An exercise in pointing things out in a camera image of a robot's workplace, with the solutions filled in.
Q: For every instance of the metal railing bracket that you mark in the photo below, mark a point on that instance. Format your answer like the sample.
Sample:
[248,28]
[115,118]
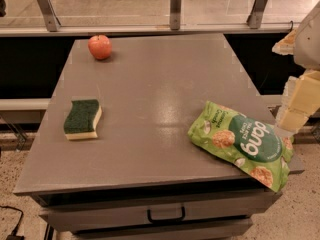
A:
[175,14]
[255,17]
[50,19]

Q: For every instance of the green Dang chips bag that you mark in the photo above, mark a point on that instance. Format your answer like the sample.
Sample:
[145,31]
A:
[249,144]

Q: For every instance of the left metal railing bracket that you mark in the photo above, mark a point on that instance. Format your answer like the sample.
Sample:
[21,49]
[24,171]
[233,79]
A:
[50,19]

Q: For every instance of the red apple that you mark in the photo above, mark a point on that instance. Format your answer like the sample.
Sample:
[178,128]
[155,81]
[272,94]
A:
[100,47]

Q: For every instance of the grey lower drawer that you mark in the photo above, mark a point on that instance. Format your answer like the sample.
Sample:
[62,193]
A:
[192,230]

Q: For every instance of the right metal railing bracket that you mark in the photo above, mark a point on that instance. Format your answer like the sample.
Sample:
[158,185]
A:
[255,17]

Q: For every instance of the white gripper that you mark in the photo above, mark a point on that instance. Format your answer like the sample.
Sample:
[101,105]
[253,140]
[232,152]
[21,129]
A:
[309,44]

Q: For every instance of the grey drawer with black handle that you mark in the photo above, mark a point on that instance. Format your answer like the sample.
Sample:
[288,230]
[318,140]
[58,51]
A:
[169,209]

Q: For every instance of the middle metal railing bracket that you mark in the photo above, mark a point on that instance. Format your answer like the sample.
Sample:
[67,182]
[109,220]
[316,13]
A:
[175,14]

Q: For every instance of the green and yellow sponge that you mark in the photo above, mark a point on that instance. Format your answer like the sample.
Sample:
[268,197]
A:
[82,120]

